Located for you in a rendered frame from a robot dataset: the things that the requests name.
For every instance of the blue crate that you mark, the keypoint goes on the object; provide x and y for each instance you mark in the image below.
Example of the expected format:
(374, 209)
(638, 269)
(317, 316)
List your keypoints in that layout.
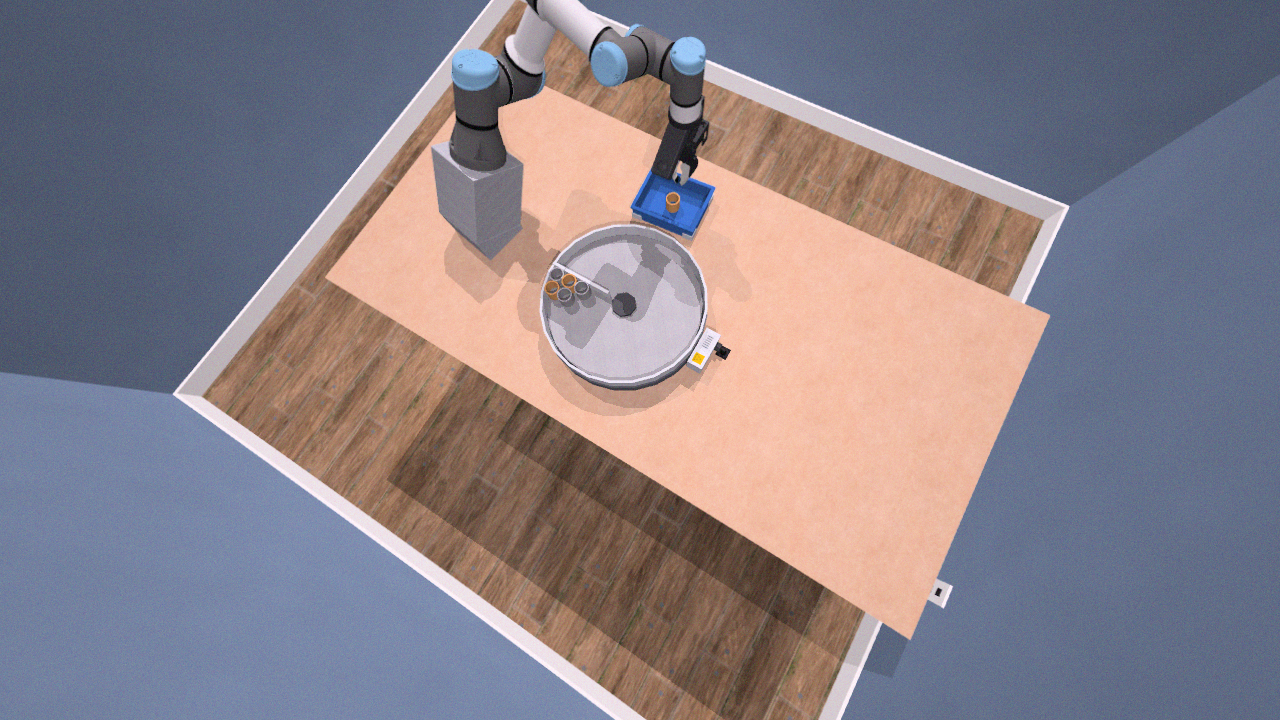
(650, 204)

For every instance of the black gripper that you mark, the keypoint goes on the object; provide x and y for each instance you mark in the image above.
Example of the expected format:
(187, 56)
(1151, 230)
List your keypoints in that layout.
(696, 135)

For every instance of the grey round turntable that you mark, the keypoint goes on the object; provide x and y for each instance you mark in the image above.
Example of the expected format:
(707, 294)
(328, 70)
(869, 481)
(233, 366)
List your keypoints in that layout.
(648, 304)

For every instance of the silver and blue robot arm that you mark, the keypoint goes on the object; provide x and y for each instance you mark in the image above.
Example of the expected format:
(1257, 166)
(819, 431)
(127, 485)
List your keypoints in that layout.
(480, 89)

